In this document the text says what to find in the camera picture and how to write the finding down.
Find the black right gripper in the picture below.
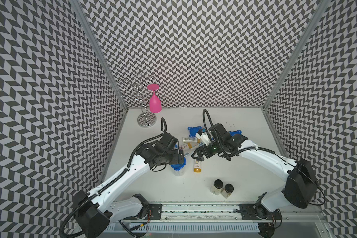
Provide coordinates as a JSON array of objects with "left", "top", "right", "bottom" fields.
[{"left": 191, "top": 139, "right": 224, "bottom": 161}]

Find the blue lid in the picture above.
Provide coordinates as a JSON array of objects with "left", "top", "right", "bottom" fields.
[
  {"left": 171, "top": 158, "right": 186, "bottom": 171},
  {"left": 229, "top": 130, "right": 242, "bottom": 137},
  {"left": 187, "top": 126, "right": 202, "bottom": 137}
]

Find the white tube gold cap front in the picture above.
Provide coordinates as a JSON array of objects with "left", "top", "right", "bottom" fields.
[{"left": 193, "top": 160, "right": 201, "bottom": 173}]

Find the white tube gold cap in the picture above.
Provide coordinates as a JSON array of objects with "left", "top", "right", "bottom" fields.
[
  {"left": 179, "top": 143, "right": 193, "bottom": 151},
  {"left": 193, "top": 160, "right": 201, "bottom": 173},
  {"left": 182, "top": 137, "right": 200, "bottom": 143}
]

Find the clear container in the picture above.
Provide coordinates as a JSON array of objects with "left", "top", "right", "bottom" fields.
[{"left": 173, "top": 167, "right": 185, "bottom": 177}]

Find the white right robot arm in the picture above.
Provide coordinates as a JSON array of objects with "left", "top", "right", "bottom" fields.
[{"left": 192, "top": 124, "right": 318, "bottom": 219}]

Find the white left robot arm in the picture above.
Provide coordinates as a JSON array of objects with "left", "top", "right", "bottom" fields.
[{"left": 59, "top": 132, "right": 184, "bottom": 238}]

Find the white tube gold cap back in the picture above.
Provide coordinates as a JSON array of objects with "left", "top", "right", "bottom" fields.
[{"left": 182, "top": 137, "right": 200, "bottom": 143}]

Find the black cap jar left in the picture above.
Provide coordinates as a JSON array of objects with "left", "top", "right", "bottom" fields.
[{"left": 210, "top": 179, "right": 223, "bottom": 195}]

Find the black cap jar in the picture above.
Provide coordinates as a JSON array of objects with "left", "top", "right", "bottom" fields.
[
  {"left": 210, "top": 179, "right": 223, "bottom": 195},
  {"left": 221, "top": 183, "right": 234, "bottom": 199}
]

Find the black cap jar right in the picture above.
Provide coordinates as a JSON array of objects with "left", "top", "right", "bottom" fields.
[{"left": 221, "top": 183, "right": 234, "bottom": 199}]

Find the pink plastic wine glass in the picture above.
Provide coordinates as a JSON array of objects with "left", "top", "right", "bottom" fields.
[{"left": 147, "top": 84, "right": 162, "bottom": 114}]

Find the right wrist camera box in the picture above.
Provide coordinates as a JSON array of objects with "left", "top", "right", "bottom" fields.
[{"left": 195, "top": 131, "right": 211, "bottom": 146}]

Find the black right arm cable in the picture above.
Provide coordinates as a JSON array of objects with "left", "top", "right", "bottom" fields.
[{"left": 202, "top": 108, "right": 326, "bottom": 206}]

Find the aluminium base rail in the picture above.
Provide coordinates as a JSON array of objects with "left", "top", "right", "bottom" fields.
[{"left": 112, "top": 202, "right": 333, "bottom": 238}]

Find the aluminium left corner post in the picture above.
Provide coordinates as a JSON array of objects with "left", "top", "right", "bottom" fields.
[{"left": 69, "top": 0, "right": 128, "bottom": 111}]

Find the aluminium corner post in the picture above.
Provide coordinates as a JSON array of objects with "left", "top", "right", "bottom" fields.
[
  {"left": 262, "top": 1, "right": 331, "bottom": 110},
  {"left": 69, "top": 0, "right": 128, "bottom": 111}
]

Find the aluminium right corner post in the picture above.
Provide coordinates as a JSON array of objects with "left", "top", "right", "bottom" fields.
[{"left": 262, "top": 1, "right": 331, "bottom": 110}]

